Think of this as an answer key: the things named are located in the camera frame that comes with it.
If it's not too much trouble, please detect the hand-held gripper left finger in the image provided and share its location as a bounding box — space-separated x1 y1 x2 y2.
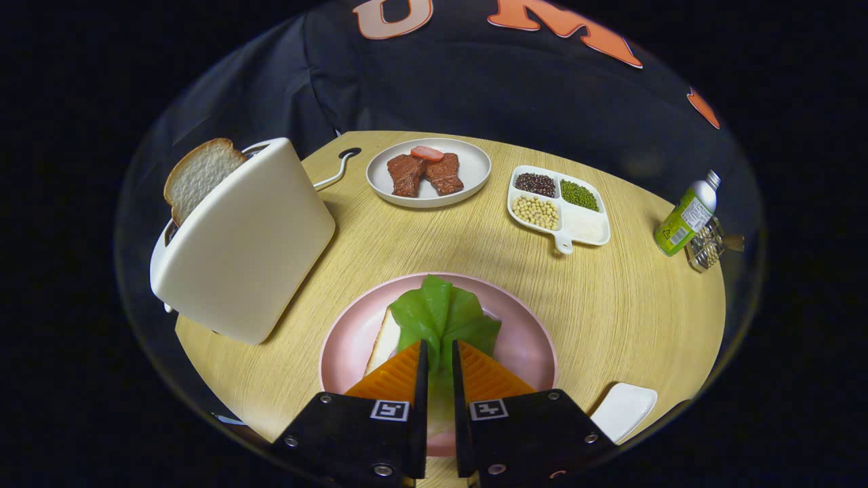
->
271 339 429 487

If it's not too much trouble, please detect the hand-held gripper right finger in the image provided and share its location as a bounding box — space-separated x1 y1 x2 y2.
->
452 340 620 487

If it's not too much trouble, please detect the green lettuce leaf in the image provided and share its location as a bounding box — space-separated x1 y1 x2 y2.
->
389 274 502 438

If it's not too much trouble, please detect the toasted bread slice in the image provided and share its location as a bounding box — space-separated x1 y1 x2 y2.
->
163 138 248 226

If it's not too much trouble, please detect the white bread slice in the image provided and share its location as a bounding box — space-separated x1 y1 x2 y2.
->
364 306 402 378

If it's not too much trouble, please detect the round pink plate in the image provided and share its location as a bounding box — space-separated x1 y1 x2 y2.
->
319 272 559 458

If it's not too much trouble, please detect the small white dish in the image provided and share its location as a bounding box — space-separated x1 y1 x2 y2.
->
590 382 658 445

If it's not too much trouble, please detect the pile of soybeans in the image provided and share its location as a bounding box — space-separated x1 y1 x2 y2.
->
512 195 559 231

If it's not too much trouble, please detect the brown meat piece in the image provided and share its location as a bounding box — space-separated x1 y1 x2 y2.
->
425 152 465 197
387 154 427 198

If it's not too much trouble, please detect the white divided dish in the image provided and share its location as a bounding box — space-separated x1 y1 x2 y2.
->
507 165 612 256

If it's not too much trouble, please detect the white toaster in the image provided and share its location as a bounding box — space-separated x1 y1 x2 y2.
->
149 138 337 346

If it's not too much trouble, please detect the round white plate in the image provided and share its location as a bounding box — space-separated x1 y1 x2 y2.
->
366 138 492 209

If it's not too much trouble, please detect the pile of dark beans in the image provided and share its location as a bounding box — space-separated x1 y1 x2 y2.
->
514 172 557 198

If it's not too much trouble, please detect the pile of green beans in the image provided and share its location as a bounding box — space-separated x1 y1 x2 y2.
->
560 179 600 212

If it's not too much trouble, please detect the green label metal bottle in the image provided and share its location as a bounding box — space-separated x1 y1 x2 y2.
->
654 169 722 258

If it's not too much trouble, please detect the black backdrop cloth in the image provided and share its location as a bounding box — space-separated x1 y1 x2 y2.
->
136 0 747 224

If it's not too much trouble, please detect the white toaster cable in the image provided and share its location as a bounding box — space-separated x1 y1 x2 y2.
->
313 148 363 190

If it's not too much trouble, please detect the small metal wire holder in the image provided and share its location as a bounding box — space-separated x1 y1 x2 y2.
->
685 217 745 274

